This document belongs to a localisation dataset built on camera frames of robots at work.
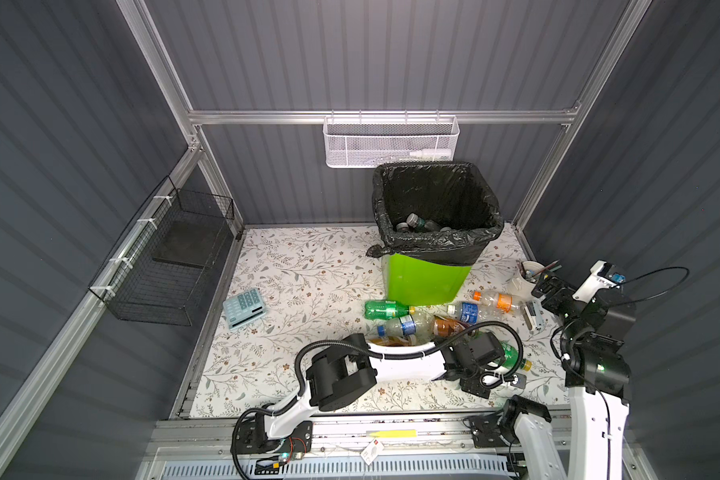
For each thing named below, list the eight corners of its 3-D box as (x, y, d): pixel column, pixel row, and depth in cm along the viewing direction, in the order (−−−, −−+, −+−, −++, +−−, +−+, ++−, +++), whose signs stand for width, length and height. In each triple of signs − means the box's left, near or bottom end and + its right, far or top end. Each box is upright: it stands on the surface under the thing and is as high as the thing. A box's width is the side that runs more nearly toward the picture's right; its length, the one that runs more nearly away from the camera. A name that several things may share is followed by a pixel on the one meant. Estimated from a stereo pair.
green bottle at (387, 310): (364, 323, 95) (364, 315, 91) (364, 307, 99) (364, 299, 95) (414, 323, 95) (416, 315, 91) (412, 307, 99) (414, 299, 95)
